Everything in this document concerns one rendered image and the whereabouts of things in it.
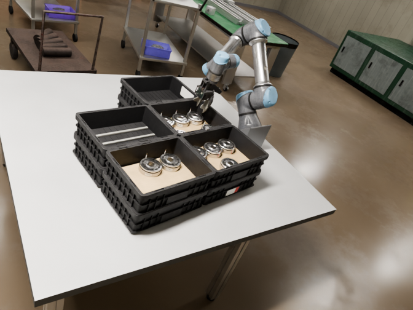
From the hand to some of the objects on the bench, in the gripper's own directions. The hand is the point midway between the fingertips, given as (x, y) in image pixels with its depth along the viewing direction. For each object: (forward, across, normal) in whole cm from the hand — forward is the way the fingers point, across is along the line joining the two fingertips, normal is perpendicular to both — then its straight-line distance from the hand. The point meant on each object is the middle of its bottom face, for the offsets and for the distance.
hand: (201, 107), depth 199 cm
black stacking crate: (+24, +8, -50) cm, 56 cm away
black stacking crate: (+20, +36, -10) cm, 43 cm away
